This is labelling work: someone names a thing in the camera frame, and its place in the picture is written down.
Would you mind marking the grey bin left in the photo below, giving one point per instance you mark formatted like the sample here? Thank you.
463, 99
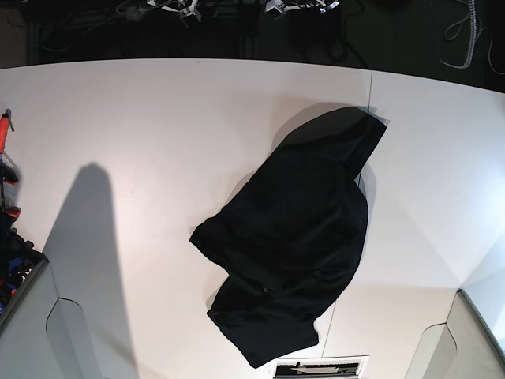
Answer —
36, 339

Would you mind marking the black t-shirt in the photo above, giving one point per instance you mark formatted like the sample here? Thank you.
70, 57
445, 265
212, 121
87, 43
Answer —
291, 239

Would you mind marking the orange handled tool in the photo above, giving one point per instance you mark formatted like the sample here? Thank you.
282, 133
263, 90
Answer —
5, 126

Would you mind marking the printed paper sheet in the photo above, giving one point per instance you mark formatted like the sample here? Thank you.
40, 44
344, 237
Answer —
325, 368

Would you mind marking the grey bin right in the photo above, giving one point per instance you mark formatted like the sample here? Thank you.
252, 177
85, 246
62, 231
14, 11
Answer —
461, 347

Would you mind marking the grey bin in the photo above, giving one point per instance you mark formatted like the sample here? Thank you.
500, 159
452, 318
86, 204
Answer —
36, 339
461, 347

